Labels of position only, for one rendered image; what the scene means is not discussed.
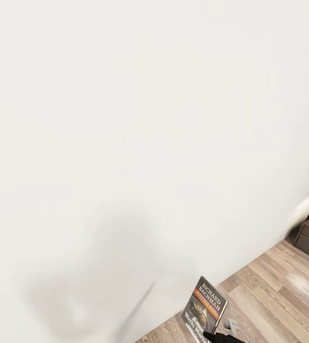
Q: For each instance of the hardback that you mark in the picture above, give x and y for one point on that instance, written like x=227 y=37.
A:
x=204 y=310

